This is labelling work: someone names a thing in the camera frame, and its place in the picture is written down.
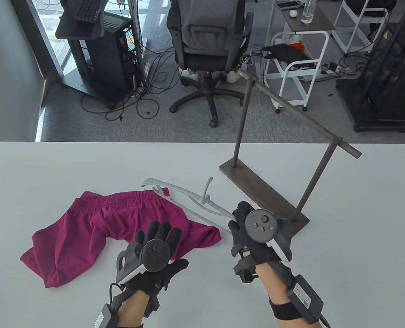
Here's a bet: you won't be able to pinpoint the person's right hand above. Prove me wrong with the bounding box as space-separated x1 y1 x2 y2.
228 201 281 270

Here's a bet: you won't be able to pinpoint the person's left hand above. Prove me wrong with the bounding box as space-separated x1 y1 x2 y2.
120 221 189 301

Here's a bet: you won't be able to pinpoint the grey plastic hanger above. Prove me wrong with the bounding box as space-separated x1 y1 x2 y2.
141 177 239 236

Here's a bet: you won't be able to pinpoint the magenta shorts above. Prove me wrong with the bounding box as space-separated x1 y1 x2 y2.
20 190 222 289

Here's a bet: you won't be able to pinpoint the person's left forearm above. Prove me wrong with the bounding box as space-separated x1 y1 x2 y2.
117 290 151 328

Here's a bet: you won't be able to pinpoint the person's right forearm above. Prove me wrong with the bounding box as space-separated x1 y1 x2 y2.
255 261 326 328

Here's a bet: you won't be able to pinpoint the grey left hand controller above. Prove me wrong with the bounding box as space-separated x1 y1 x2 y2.
116 239 172 284

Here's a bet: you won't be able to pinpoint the grey hand controller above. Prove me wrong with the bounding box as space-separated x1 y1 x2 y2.
245 209 292 263
116 239 172 284

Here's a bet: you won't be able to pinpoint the grey right hand controller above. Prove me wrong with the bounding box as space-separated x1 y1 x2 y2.
245 209 292 263

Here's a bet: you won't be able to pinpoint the dark metal hanging rack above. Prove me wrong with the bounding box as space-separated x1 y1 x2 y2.
219 67 363 238

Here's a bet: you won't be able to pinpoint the black right wrist battery box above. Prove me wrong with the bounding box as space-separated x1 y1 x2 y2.
286 275 324 324

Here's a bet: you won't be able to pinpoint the black wrist battery box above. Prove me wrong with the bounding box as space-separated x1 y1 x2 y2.
94 304 119 328
286 275 324 324

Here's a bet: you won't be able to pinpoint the black left wrist battery box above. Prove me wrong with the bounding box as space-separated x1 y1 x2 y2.
94 304 119 328

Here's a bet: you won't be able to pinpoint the black mesh office chair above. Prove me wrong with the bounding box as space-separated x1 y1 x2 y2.
167 0 254 127

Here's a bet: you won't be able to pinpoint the black computer tower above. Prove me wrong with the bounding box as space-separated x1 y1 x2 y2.
78 15 138 99

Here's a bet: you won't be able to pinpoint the black bag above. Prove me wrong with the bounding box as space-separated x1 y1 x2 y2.
262 44 307 64

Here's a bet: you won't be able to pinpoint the white power strip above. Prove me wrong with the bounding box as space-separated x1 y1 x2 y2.
320 61 341 74

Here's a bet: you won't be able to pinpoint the white rolling cart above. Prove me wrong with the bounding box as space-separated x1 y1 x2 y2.
264 31 329 113

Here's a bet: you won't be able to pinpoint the black monitor stand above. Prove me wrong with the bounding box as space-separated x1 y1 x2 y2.
55 0 136 103

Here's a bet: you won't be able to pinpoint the brown side table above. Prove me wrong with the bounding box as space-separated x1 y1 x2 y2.
267 0 336 33

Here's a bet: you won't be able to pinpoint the clear water bottle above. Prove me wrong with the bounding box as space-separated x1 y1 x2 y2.
301 0 317 24

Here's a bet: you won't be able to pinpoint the black keyboard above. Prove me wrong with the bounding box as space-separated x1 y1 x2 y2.
75 0 104 23

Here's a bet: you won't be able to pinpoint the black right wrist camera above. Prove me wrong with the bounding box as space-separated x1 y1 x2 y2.
233 255 259 284

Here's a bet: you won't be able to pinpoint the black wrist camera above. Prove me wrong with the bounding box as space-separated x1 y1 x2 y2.
144 294 160 318
233 255 259 284

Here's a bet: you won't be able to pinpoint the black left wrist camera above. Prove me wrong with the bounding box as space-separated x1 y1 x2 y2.
144 294 160 318

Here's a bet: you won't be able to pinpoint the black right wrist strap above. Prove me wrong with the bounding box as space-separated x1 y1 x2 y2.
269 297 307 320

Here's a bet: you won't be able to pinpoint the tangle of black floor cables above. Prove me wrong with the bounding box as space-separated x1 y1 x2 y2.
81 44 182 122

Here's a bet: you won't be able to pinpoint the white metal post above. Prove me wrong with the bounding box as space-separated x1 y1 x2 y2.
128 0 150 74

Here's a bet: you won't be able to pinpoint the black wire cart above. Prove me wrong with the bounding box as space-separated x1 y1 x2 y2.
336 24 405 133

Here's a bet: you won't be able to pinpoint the white frame rack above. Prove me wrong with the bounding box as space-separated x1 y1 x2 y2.
332 0 387 53

